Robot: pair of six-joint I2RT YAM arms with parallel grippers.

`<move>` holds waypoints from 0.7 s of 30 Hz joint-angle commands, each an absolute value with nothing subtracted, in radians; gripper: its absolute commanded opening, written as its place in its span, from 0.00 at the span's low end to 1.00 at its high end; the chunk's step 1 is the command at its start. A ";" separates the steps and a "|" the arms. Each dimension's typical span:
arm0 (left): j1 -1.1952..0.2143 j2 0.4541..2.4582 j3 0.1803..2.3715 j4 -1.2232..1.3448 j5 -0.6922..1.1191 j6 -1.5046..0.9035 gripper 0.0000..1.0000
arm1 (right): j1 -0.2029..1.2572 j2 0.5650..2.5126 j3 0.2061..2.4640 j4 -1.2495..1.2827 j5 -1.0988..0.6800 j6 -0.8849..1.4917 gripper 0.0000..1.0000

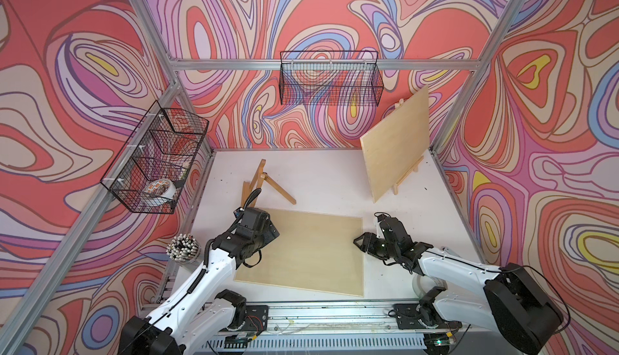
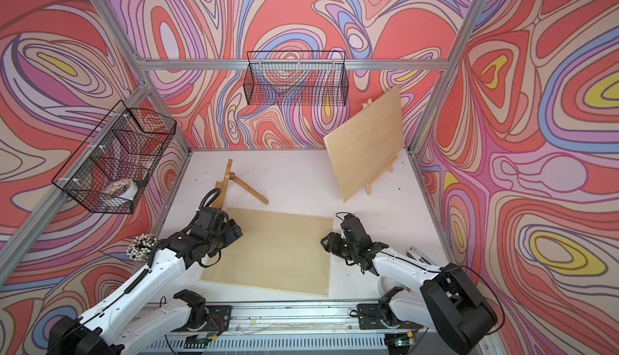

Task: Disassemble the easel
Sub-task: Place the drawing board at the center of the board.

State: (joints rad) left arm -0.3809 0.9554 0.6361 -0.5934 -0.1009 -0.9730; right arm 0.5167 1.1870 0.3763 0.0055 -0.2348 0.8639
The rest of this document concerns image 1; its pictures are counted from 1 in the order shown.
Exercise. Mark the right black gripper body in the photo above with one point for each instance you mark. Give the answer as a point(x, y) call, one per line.
point(387, 250)

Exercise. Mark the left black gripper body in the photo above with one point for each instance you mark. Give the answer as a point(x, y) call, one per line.
point(267, 233)

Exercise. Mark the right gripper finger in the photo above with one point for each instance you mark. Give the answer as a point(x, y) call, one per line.
point(367, 243)
point(380, 217)

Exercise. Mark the wooden easel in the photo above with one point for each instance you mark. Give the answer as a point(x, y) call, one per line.
point(417, 136)
point(251, 189)

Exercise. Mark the plywood board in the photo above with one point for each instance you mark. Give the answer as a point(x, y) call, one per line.
point(314, 252)
point(380, 150)

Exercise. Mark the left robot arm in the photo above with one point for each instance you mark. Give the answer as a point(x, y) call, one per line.
point(199, 308)

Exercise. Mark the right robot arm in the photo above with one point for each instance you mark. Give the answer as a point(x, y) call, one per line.
point(503, 299)

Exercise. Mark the clear tape roll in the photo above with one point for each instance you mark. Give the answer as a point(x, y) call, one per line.
point(422, 284)

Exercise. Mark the cup of pencils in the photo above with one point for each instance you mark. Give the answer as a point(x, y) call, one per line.
point(183, 248)

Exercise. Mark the patterned tape roll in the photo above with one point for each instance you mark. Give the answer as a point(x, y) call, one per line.
point(159, 192)

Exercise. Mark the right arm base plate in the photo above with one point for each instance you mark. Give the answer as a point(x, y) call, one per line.
point(418, 316)

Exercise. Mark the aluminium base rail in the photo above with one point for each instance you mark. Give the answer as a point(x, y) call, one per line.
point(350, 328)

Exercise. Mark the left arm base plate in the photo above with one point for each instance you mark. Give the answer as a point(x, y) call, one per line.
point(255, 320)

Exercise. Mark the left black wire basket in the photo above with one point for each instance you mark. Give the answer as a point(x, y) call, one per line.
point(164, 145)

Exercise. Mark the black wire basket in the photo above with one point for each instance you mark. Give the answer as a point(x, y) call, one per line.
point(164, 145)
point(330, 78)

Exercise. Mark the back black wire basket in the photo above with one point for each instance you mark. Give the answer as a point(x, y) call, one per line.
point(330, 78)

